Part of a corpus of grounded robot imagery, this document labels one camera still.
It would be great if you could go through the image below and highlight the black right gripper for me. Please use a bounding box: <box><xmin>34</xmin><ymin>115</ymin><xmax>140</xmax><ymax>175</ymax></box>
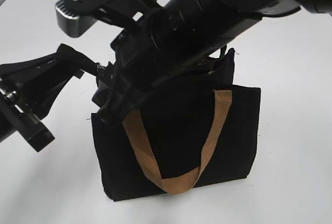
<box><xmin>75</xmin><ymin>13</ymin><xmax>185</xmax><ymax>125</ymax></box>

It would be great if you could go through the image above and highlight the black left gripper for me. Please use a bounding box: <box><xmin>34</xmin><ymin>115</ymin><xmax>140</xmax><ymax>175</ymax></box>
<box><xmin>1</xmin><ymin>44</ymin><xmax>85</xmax><ymax>120</ymax></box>

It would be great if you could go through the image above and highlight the black canvas tote bag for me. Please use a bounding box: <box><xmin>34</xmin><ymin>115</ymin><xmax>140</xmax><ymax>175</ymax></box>
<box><xmin>91</xmin><ymin>49</ymin><xmax>261</xmax><ymax>201</ymax></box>

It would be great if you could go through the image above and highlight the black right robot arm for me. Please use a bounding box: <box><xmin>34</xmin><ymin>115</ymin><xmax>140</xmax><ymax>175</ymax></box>
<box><xmin>99</xmin><ymin>0</ymin><xmax>331</xmax><ymax>124</ymax></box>

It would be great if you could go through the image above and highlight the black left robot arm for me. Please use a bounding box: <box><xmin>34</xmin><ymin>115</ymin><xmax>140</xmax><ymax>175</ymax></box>
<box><xmin>1</xmin><ymin>44</ymin><xmax>106</xmax><ymax>152</ymax></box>

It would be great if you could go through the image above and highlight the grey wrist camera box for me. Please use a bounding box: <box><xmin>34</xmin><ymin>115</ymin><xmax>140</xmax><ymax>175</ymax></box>
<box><xmin>54</xmin><ymin>0</ymin><xmax>129</xmax><ymax>39</ymax></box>

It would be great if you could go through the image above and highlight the tan front bag handle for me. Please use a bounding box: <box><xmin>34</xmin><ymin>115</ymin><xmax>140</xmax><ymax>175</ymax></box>
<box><xmin>122</xmin><ymin>90</ymin><xmax>232</xmax><ymax>195</ymax></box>

